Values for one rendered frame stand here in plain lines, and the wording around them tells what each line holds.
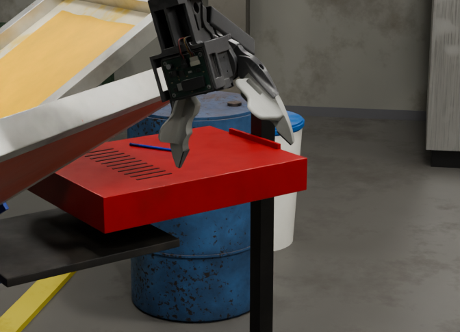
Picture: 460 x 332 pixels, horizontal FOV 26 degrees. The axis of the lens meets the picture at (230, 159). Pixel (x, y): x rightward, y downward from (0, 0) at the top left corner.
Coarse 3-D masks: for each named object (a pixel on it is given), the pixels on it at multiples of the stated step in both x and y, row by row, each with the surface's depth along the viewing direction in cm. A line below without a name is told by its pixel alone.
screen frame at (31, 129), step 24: (144, 72) 130; (72, 96) 115; (96, 96) 119; (120, 96) 123; (144, 96) 128; (0, 120) 103; (24, 120) 106; (48, 120) 110; (72, 120) 113; (96, 120) 117; (0, 144) 102; (24, 144) 105
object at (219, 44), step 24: (168, 0) 106; (192, 0) 110; (168, 24) 107; (192, 24) 108; (168, 48) 108; (192, 48) 106; (216, 48) 108; (168, 72) 108; (192, 72) 107; (216, 72) 108; (168, 96) 111; (192, 96) 108
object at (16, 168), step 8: (72, 136) 120; (48, 144) 115; (56, 144) 120; (64, 144) 125; (32, 152) 113; (40, 152) 118; (48, 152) 123; (8, 160) 108; (16, 160) 113; (24, 160) 117; (32, 160) 123; (0, 168) 112; (8, 168) 117; (16, 168) 122; (24, 168) 128; (0, 176) 120; (8, 176) 126
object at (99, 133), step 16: (144, 112) 143; (96, 128) 126; (112, 128) 140; (80, 144) 138; (96, 144) 153; (48, 160) 135; (64, 160) 150; (16, 176) 132; (32, 176) 146; (0, 192) 144; (16, 192) 162
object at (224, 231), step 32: (224, 96) 445; (128, 128) 424; (192, 128) 403; (224, 128) 406; (160, 224) 417; (192, 224) 413; (224, 224) 416; (160, 256) 421; (192, 256) 416; (224, 256) 420; (160, 288) 425; (192, 288) 421; (224, 288) 424; (192, 320) 425
